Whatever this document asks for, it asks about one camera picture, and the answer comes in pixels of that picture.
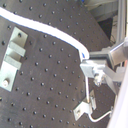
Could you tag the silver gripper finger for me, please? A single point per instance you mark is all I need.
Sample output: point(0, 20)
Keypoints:
point(102, 65)

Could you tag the small metal clip bracket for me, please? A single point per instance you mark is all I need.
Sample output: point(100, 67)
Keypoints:
point(85, 107)

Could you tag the aluminium frame post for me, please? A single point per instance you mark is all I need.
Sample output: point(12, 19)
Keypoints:
point(121, 20)

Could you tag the metal cable clip bracket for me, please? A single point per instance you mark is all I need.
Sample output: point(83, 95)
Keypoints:
point(11, 61)

